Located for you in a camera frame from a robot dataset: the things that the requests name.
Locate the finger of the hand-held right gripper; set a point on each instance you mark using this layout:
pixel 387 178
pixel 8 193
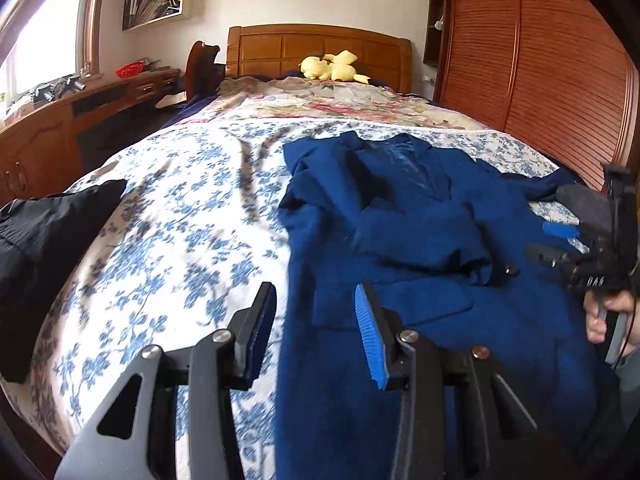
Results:
pixel 550 256
pixel 560 230

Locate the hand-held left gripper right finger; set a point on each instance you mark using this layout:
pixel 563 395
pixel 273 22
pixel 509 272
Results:
pixel 370 340

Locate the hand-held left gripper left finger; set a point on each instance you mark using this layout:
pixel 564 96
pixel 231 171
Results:
pixel 260 340

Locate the navy blue jacket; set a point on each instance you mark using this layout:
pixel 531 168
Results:
pixel 400 220

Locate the person's right hand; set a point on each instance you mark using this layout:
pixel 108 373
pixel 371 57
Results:
pixel 595 327

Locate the blue floral bed blanket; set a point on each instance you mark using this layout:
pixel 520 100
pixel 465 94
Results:
pixel 175 260

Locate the wooden slatted wardrobe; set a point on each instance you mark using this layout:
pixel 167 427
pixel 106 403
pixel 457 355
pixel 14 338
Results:
pixel 540 60

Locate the black cloth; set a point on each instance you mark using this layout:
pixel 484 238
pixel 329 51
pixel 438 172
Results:
pixel 40 250

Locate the dark blue cloth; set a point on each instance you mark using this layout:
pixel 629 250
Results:
pixel 197 107

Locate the pink floral quilt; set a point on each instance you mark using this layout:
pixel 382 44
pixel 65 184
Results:
pixel 325 102

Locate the wooden niche shelf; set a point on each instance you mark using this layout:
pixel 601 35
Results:
pixel 435 10

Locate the white paper sheet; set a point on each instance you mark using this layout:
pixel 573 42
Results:
pixel 170 101

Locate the yellow plush toy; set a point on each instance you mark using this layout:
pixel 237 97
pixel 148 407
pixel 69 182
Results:
pixel 325 66

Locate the wooden chair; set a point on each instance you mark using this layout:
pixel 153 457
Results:
pixel 200 67

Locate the wooden headboard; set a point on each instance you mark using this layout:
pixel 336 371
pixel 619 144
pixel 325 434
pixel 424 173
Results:
pixel 270 52

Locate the wooden desk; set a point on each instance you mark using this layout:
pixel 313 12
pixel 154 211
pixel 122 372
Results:
pixel 45 135

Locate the red basket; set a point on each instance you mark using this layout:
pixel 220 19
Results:
pixel 130 69

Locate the metal desk clutter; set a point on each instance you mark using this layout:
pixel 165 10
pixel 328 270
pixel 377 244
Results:
pixel 55 89

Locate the window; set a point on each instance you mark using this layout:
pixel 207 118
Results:
pixel 45 35

